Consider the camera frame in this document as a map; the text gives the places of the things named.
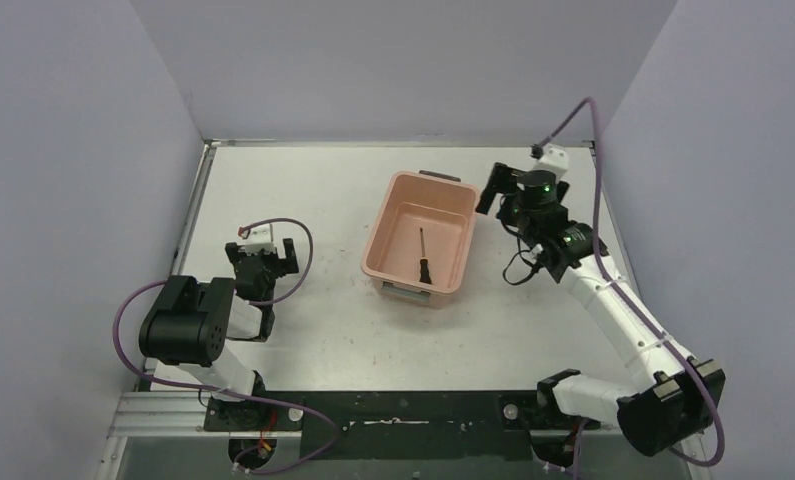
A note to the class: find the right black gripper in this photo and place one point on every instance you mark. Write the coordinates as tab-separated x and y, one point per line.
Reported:
504	180

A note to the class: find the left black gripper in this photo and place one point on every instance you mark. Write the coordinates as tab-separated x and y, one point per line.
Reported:
262	257

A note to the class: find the black yellow screwdriver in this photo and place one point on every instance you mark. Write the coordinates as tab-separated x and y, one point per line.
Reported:
424	270

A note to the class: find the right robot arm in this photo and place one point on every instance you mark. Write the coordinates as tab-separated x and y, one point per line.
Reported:
672	395

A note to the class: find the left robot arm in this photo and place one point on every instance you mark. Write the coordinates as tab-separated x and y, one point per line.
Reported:
190	321

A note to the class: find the pink plastic bin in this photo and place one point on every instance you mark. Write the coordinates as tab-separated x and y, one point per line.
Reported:
419	244

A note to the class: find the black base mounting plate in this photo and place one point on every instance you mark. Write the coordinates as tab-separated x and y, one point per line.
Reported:
371	445

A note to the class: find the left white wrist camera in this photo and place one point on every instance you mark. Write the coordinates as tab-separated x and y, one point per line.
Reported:
256	240

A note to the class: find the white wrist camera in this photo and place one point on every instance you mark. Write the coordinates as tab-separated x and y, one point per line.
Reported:
256	240
554	159

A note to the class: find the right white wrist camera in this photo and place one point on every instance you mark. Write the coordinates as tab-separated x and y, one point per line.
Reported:
554	159

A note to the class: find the aluminium front rail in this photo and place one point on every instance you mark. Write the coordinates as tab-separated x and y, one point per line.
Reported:
327	414

